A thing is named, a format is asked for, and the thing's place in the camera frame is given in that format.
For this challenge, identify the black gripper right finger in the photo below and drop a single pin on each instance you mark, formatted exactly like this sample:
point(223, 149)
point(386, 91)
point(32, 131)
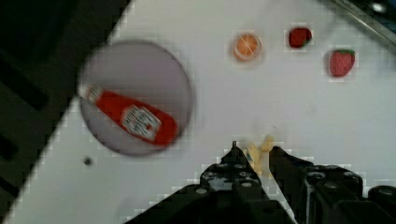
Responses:
point(329, 194)

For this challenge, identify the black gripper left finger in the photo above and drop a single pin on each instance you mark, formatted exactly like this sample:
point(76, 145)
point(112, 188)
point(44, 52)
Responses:
point(228, 192)

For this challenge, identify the yellow plush peeled banana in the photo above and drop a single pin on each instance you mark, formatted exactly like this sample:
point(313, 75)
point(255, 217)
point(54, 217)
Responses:
point(258, 156)

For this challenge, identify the black and silver toaster oven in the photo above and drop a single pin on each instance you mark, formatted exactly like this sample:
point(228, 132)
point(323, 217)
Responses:
point(376, 17)

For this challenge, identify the red plush ketchup bottle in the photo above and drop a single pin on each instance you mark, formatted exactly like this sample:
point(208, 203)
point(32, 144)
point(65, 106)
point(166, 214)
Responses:
point(135, 117)

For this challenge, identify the light red plush strawberry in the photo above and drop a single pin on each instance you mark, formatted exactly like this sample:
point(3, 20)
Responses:
point(341, 62)

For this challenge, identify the plush orange slice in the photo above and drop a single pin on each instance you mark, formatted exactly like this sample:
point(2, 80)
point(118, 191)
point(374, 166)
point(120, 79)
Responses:
point(247, 47)

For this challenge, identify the grey round plate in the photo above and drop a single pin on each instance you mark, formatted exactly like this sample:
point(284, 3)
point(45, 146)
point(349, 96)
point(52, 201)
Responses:
point(142, 70)

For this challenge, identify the dark red plush strawberry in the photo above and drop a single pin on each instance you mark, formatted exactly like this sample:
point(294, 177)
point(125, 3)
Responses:
point(299, 37)

